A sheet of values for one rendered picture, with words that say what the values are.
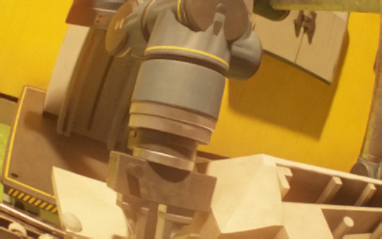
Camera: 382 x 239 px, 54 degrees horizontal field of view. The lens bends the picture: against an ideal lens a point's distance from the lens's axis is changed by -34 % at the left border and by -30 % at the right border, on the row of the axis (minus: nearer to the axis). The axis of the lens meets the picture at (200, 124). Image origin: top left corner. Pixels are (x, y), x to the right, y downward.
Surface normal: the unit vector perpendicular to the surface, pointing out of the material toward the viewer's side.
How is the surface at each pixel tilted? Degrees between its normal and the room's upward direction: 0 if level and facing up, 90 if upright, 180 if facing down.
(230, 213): 38
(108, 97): 90
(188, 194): 65
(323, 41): 90
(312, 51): 90
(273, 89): 90
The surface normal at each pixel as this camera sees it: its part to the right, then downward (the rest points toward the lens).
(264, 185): 0.15, -0.68
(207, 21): 0.52, 0.10
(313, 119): 0.28, 0.40
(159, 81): -0.29, -0.18
